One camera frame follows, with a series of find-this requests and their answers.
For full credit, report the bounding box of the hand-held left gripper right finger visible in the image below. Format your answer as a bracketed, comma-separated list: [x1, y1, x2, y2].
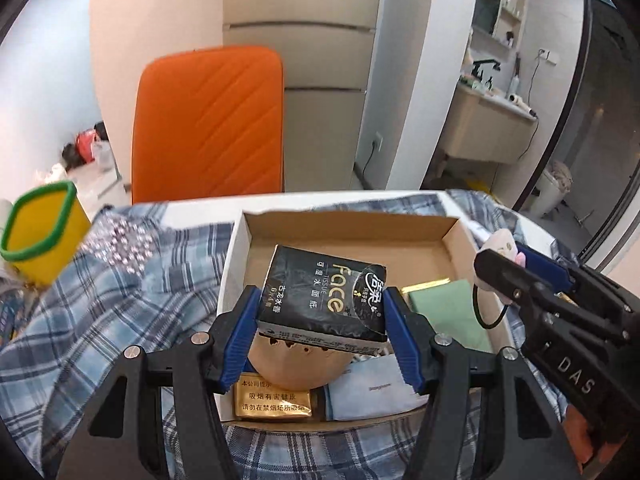
[382, 287, 601, 480]

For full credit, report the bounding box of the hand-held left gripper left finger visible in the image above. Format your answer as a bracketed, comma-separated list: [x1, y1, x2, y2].
[40, 285, 263, 480]

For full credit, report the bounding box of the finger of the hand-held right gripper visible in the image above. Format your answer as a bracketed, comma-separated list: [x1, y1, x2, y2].
[474, 249, 627, 347]
[519, 246, 640, 337]

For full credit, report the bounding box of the pink plush hair tie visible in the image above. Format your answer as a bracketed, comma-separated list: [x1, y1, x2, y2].
[471, 229, 528, 330]

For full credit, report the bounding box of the green case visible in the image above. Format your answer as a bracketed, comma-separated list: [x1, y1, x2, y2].
[409, 280, 496, 356]

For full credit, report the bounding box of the light blue tissue pack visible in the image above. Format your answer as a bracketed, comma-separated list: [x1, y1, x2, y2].
[327, 355, 431, 421]

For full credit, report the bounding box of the black tissue pack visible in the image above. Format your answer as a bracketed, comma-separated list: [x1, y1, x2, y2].
[255, 245, 390, 356]

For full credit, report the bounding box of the cardboard box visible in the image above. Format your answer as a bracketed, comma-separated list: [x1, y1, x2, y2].
[215, 209, 516, 433]

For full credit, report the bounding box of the person's right hand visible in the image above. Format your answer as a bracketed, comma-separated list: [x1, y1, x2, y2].
[562, 404, 608, 461]

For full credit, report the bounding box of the blue and gold cigarette pack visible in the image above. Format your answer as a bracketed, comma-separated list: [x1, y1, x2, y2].
[234, 372, 315, 422]

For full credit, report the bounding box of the grey cloth bundle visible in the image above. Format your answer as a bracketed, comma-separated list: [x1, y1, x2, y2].
[550, 160, 576, 191]

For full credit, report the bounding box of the blue plaid shirt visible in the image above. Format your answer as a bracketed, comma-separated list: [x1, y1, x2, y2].
[0, 190, 571, 480]

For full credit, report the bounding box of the dark glass door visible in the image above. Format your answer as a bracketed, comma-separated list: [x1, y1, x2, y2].
[510, 0, 640, 271]

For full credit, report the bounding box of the sequined cloth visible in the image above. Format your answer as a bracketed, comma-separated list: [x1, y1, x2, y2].
[92, 210, 161, 276]

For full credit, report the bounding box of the beige sink cabinet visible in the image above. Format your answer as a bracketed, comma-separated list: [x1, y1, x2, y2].
[440, 82, 538, 163]

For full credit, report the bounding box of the white hair dryer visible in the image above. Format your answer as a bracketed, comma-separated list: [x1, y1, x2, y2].
[505, 92, 538, 118]

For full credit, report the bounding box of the black faucet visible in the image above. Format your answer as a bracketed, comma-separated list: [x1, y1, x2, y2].
[472, 59, 502, 81]

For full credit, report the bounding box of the orange chair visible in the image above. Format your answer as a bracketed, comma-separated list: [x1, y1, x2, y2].
[131, 46, 286, 205]

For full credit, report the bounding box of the yellow bin with green rim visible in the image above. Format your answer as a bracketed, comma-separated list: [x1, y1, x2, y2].
[0, 181, 92, 283]

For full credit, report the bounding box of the red bag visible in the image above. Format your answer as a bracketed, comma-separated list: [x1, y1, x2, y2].
[75, 127, 101, 163]

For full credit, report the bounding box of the wall mirror cabinet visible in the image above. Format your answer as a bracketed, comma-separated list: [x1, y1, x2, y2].
[472, 0, 528, 51]

